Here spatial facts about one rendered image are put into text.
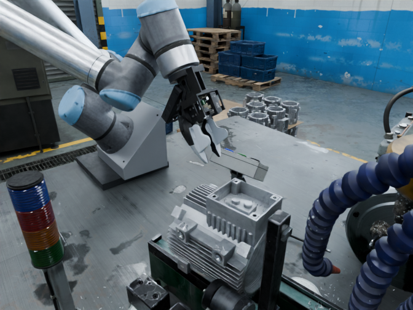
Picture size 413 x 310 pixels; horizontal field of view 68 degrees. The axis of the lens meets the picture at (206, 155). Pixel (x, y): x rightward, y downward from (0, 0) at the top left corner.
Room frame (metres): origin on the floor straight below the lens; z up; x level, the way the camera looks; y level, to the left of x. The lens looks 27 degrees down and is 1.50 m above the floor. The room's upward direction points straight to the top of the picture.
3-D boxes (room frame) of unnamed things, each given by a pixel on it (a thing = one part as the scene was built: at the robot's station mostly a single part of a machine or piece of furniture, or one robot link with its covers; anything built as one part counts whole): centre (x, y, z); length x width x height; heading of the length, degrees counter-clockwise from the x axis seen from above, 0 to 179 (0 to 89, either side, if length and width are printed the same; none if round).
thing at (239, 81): (6.34, -0.80, 0.39); 1.20 x 0.80 x 0.79; 47
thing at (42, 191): (0.47, 0.32, 1.19); 0.06 x 0.06 x 0.04
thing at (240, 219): (0.52, -0.08, 1.11); 0.12 x 0.11 x 0.07; 50
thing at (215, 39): (7.80, -0.11, 0.45); 1.26 x 0.86 x 0.89; 39
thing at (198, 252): (0.55, -0.05, 1.01); 0.20 x 0.19 x 0.19; 50
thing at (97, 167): (1.30, 0.40, 0.81); 0.32 x 0.32 x 0.03; 39
